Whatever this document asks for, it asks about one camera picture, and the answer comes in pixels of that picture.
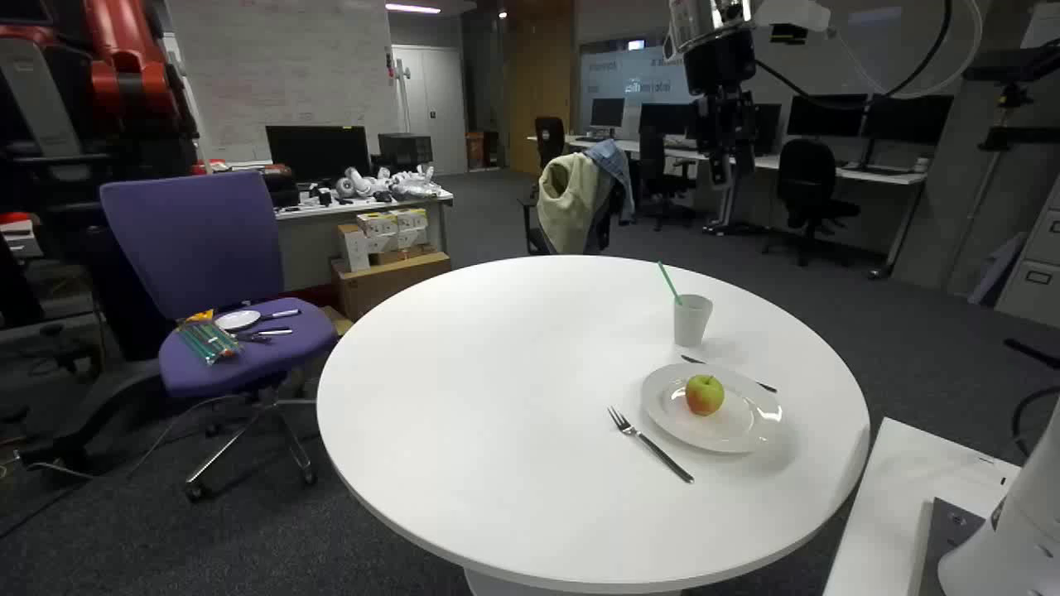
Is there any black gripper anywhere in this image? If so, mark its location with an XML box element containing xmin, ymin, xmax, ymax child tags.
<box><xmin>680</xmin><ymin>31</ymin><xmax>760</xmax><ymax>158</ymax></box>

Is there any yellow-green apple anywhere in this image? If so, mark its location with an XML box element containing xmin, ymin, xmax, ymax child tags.
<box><xmin>681</xmin><ymin>372</ymin><xmax>729</xmax><ymax>422</ymax></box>

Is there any white robot base table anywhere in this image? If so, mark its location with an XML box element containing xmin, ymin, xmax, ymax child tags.
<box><xmin>822</xmin><ymin>413</ymin><xmax>1028</xmax><ymax>596</ymax></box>

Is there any black desk monitor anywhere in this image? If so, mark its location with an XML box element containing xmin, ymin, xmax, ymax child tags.
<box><xmin>863</xmin><ymin>92</ymin><xmax>956</xmax><ymax>151</ymax></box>
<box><xmin>786</xmin><ymin>92</ymin><xmax>870</xmax><ymax>142</ymax></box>

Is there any black office chair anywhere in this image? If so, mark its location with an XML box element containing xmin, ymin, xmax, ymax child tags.
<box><xmin>772</xmin><ymin>137</ymin><xmax>863</xmax><ymax>268</ymax></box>

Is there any blue cloth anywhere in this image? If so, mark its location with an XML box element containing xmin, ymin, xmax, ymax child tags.
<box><xmin>584</xmin><ymin>139</ymin><xmax>640</xmax><ymax>220</ymax></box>

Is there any long white office desk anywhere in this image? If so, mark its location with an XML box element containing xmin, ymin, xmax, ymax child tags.
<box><xmin>566</xmin><ymin>130</ymin><xmax>929</xmax><ymax>283</ymax></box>

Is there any black chair under jacket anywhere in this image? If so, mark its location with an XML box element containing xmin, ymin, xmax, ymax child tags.
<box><xmin>519</xmin><ymin>146</ymin><xmax>640</xmax><ymax>263</ymax></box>

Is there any green drinking straw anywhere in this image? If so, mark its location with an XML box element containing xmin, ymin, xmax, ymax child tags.
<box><xmin>657</xmin><ymin>258</ymin><xmax>684</xmax><ymax>305</ymax></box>

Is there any beige jacket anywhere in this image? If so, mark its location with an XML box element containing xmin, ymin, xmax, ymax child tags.
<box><xmin>533</xmin><ymin>151</ymin><xmax>616</xmax><ymax>256</ymax></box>

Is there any white mug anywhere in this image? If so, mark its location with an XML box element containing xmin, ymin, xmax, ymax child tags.
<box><xmin>673</xmin><ymin>292</ymin><xmax>714</xmax><ymax>351</ymax></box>

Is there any white round plate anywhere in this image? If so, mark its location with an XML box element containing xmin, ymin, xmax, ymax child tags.
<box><xmin>640</xmin><ymin>362</ymin><xmax>787</xmax><ymax>457</ymax></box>

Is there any small black monitor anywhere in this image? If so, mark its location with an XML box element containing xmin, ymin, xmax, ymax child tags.
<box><xmin>373</xmin><ymin>134</ymin><xmax>436</xmax><ymax>177</ymax></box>

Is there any metal fork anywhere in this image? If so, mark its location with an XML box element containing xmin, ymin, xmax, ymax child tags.
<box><xmin>604</xmin><ymin>405</ymin><xmax>700</xmax><ymax>488</ymax></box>

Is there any white yellow carton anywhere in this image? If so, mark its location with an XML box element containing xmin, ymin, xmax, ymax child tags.
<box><xmin>357</xmin><ymin>210</ymin><xmax>405</xmax><ymax>268</ymax></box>
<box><xmin>390</xmin><ymin>207</ymin><xmax>432</xmax><ymax>263</ymax></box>

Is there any grey filing cabinet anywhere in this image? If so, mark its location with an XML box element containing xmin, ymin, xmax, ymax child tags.
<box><xmin>989</xmin><ymin>177</ymin><xmax>1060</xmax><ymax>332</ymax></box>

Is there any white plastic parts pile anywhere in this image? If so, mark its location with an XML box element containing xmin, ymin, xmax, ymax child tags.
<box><xmin>326</xmin><ymin>162</ymin><xmax>447</xmax><ymax>210</ymax></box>

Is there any brown cardboard box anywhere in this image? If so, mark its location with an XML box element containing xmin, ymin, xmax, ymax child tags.
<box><xmin>330</xmin><ymin>248</ymin><xmax>452</xmax><ymax>324</ymax></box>

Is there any black computer monitor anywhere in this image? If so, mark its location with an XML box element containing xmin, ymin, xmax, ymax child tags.
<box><xmin>260</xmin><ymin>122</ymin><xmax>373</xmax><ymax>185</ymax></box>

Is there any white cluttered desk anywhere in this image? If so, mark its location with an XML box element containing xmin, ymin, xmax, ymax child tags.
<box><xmin>267</xmin><ymin>185</ymin><xmax>457</xmax><ymax>300</ymax></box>

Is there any grey metal plate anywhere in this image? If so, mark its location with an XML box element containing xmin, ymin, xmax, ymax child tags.
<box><xmin>918</xmin><ymin>493</ymin><xmax>994</xmax><ymax>596</ymax></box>

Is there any small white disc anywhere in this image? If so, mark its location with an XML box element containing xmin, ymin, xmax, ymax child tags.
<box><xmin>212</xmin><ymin>308</ymin><xmax>266</xmax><ymax>334</ymax></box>

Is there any purple office chair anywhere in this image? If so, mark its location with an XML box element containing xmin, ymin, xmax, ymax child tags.
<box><xmin>97</xmin><ymin>168</ymin><xmax>342</xmax><ymax>507</ymax></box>

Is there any green flat pack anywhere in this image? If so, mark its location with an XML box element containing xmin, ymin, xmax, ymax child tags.
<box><xmin>175</xmin><ymin>318</ymin><xmax>240</xmax><ymax>369</ymax></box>

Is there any red industrial robot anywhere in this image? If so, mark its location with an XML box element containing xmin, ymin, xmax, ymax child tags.
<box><xmin>0</xmin><ymin>0</ymin><xmax>205</xmax><ymax>180</ymax></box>

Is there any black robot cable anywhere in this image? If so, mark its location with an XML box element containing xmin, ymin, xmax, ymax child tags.
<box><xmin>758</xmin><ymin>0</ymin><xmax>956</xmax><ymax>104</ymax></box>

